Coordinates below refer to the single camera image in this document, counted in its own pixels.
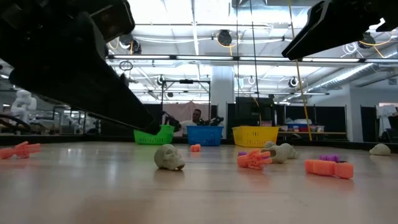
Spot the person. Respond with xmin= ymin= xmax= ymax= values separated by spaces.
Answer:
xmin=180 ymin=108 xmax=224 ymax=128

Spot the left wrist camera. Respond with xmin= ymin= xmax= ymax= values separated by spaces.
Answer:
xmin=90 ymin=0 xmax=136 ymax=43

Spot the black overhead camera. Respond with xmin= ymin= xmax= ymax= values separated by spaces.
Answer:
xmin=216 ymin=29 xmax=233 ymax=47

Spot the white humanoid robot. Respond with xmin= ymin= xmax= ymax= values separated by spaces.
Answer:
xmin=11 ymin=90 xmax=37 ymax=125

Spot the yellow plastic basket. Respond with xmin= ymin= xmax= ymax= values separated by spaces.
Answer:
xmin=231 ymin=126 xmax=280 ymax=148

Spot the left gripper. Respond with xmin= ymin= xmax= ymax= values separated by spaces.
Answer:
xmin=0 ymin=0 xmax=162 ymax=136

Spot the background table with containers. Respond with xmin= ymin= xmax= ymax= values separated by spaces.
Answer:
xmin=276 ymin=118 xmax=348 ymax=141

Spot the yellow hanging cable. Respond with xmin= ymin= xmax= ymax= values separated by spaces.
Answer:
xmin=287 ymin=0 xmax=313 ymax=142

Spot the blue plastic basket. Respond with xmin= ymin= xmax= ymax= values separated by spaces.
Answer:
xmin=186 ymin=125 xmax=224 ymax=147

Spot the black background gantry frame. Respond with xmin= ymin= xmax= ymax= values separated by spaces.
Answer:
xmin=160 ymin=78 xmax=212 ymax=125

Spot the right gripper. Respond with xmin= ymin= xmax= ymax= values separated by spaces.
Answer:
xmin=281 ymin=0 xmax=398 ymax=62

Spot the green plastic basket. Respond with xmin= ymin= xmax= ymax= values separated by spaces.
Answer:
xmin=133 ymin=124 xmax=175 ymax=146

